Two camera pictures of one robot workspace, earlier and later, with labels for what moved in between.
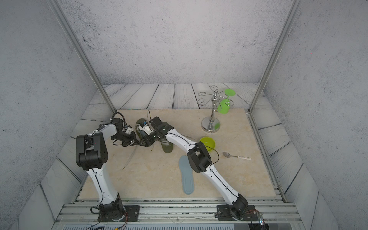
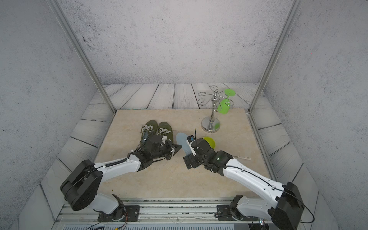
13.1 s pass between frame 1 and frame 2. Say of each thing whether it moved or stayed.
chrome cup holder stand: stayed
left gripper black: moved
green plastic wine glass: stayed
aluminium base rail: stayed
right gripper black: moved
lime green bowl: stayed
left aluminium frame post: stayed
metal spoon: stayed
